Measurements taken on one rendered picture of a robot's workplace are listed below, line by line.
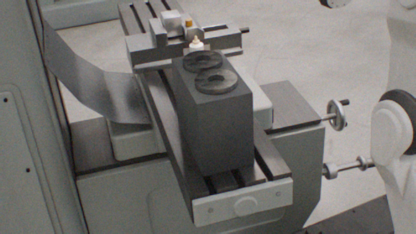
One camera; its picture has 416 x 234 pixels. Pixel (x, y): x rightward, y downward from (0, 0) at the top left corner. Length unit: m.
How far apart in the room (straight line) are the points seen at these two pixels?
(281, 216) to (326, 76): 1.72
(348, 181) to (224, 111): 1.59
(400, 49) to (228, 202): 0.47
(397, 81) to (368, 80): 2.27
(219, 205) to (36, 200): 0.59
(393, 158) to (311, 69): 2.37
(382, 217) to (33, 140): 0.97
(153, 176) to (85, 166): 0.20
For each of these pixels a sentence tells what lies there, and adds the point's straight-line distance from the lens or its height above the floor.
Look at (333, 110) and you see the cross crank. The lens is 1.88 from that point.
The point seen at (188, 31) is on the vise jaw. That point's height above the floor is 1.03.
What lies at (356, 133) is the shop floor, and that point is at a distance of 2.90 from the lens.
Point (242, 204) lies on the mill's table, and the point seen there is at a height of 0.89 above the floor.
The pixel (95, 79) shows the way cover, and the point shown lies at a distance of 1.60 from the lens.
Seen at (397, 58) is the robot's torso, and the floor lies 1.14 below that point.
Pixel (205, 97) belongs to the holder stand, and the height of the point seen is 1.11.
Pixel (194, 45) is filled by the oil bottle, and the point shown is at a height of 1.01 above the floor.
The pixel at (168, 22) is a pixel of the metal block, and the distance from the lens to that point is 1.56.
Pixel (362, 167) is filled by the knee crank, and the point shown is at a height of 0.50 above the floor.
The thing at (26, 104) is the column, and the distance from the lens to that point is 1.35.
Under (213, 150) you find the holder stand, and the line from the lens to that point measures 1.09.
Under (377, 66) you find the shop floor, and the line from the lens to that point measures 3.58.
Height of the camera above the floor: 1.64
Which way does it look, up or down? 33 degrees down
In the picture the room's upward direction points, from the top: 4 degrees counter-clockwise
